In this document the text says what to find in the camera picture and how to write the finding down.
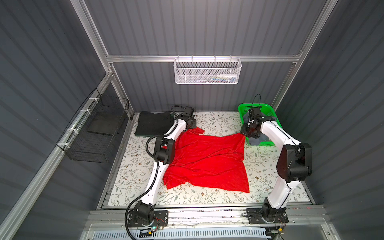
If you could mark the white slotted cable duct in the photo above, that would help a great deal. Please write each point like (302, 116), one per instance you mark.
(204, 233)

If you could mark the green plastic laundry basket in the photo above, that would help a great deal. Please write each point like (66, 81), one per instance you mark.
(266, 110)

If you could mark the folded black t-shirt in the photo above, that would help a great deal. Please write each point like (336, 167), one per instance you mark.
(150, 124)

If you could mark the black wire basket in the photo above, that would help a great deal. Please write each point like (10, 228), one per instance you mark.
(97, 130)

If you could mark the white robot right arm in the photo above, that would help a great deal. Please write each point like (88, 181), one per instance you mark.
(293, 166)

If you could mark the red t-shirt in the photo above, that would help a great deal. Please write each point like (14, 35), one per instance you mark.
(208, 162)

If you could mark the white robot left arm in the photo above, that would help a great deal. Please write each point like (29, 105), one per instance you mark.
(162, 149)

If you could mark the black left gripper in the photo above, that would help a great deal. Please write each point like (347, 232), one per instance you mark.
(193, 126)

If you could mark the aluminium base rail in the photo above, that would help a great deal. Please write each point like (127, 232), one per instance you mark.
(207, 217)

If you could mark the white wire mesh basket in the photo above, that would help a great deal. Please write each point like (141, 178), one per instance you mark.
(199, 71)

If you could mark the grey t-shirt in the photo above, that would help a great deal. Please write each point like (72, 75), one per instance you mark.
(266, 118)

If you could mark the white spray bottle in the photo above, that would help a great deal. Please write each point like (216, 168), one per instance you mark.
(231, 78)

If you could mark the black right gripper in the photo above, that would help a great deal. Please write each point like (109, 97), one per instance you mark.
(243, 131)

